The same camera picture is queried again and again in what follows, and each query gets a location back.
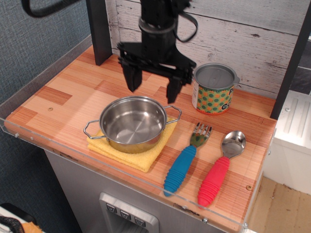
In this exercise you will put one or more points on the dark vertical post left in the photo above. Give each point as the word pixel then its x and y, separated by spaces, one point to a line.
pixel 99 27

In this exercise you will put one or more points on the white toy sink unit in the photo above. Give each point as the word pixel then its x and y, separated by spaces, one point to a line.
pixel 288 160

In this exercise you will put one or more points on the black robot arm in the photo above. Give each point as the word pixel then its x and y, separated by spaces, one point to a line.
pixel 163 14

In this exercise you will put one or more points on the clear acrylic table guard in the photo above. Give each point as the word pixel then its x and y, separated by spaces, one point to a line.
pixel 50 87

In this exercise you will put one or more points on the orange and black object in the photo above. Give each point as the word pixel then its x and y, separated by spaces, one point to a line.
pixel 15 220

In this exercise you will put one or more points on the dark vertical post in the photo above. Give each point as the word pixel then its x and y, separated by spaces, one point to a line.
pixel 293 64
pixel 99 27

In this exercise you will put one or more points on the dark vertical post right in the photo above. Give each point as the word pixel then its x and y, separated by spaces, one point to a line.
pixel 293 64

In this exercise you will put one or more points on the fork with blue handle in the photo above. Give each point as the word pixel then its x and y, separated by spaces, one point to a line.
pixel 181 165

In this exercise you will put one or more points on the grey toy fridge cabinet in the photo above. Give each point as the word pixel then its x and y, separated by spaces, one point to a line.
pixel 83 186

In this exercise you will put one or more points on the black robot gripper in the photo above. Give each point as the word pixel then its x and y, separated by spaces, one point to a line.
pixel 156 53

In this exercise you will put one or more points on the spoon with red handle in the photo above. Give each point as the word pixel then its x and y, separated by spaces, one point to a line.
pixel 232 145

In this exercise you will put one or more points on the silver dispenser button panel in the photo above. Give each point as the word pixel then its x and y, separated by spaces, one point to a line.
pixel 121 217

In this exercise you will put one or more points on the patterned can with grey lid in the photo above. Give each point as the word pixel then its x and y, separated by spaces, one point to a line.
pixel 213 86

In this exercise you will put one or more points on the folded yellow cloth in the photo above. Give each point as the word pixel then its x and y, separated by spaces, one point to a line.
pixel 140 161

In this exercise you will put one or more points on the small stainless steel pot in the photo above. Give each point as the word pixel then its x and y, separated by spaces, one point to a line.
pixel 132 124

